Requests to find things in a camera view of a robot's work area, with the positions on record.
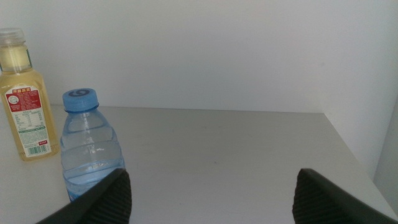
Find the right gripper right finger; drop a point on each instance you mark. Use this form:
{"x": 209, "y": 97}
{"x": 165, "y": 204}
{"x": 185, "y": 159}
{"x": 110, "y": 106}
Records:
{"x": 320, "y": 202}

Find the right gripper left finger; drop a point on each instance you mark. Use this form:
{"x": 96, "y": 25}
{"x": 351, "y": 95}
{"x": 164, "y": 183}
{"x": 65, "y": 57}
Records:
{"x": 105, "y": 202}

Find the clear water bottle blue cap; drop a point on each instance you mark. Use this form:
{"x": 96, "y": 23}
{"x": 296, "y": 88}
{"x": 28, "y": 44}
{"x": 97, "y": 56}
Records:
{"x": 90, "y": 140}

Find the yellow tea bottle white cap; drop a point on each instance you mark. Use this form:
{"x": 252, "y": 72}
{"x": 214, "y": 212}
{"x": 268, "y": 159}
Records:
{"x": 18, "y": 77}

